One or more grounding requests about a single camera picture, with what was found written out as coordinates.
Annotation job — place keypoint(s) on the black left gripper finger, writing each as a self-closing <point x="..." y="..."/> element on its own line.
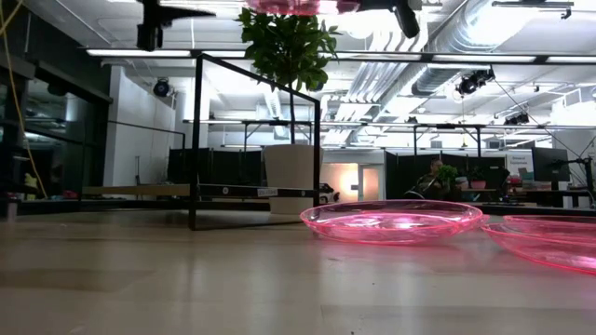
<point x="186" y="13"/>

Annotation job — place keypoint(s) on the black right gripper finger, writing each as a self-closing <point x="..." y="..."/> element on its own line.
<point x="377" y="4"/>

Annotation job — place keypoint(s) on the pink transparent plastic plate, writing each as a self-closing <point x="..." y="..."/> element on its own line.
<point x="391" y="229"/>
<point x="298" y="5"/>
<point x="549" y="246"/>

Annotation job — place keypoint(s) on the long ceiling light bar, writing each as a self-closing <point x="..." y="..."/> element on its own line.
<point x="139" y="52"/>

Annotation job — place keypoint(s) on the black round ceiling spotlight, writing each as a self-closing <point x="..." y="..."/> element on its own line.
<point x="161" y="88"/>

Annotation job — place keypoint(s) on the black track light cluster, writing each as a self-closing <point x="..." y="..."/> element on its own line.
<point x="474" y="81"/>

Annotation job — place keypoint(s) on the green leafy potted tree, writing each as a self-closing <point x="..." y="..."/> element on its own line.
<point x="284" y="46"/>

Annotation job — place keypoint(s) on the black small track light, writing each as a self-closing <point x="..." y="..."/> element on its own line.
<point x="518" y="119"/>

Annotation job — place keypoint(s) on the small green desk plant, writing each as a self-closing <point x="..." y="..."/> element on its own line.
<point x="448" y="173"/>

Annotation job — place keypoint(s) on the person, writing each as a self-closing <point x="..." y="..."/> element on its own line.
<point x="433" y="181"/>

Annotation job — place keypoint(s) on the pink small flower pot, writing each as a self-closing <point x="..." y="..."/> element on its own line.
<point x="478" y="184"/>

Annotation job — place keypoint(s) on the white round plant pot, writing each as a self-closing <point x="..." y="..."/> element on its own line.
<point x="291" y="172"/>

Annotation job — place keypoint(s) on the white and black small device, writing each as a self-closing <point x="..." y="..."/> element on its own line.
<point x="328" y="193"/>

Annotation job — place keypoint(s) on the black computer monitor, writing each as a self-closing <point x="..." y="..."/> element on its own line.
<point x="551" y="164"/>

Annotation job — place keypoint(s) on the silver ceiling air duct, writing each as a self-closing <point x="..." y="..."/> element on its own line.
<point x="461" y="42"/>

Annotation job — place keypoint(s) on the black metal shelf frame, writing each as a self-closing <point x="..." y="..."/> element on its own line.
<point x="194" y="139"/>

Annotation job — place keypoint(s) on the white wall sign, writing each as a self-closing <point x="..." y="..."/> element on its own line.
<point x="519" y="164"/>

